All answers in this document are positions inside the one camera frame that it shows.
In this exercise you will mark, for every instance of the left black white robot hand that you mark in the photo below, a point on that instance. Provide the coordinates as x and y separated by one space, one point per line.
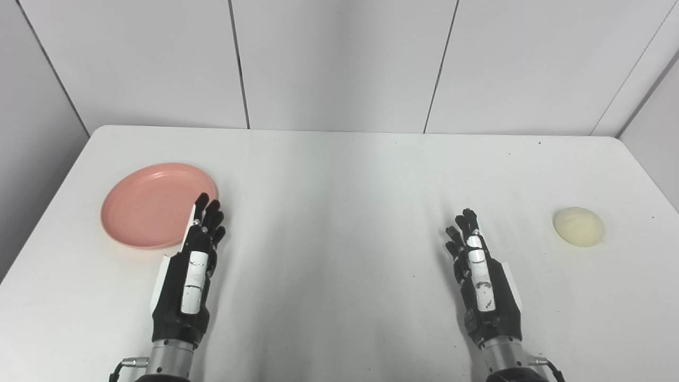
180 297

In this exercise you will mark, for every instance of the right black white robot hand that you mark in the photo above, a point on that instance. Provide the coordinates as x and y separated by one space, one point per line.
488 297

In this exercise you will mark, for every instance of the pink round plate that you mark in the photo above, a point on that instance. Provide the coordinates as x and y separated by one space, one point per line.
148 207

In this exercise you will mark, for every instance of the cream steamed bun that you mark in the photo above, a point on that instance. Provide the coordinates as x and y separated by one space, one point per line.
579 227

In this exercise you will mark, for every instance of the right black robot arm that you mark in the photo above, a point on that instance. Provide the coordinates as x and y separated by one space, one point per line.
506 361

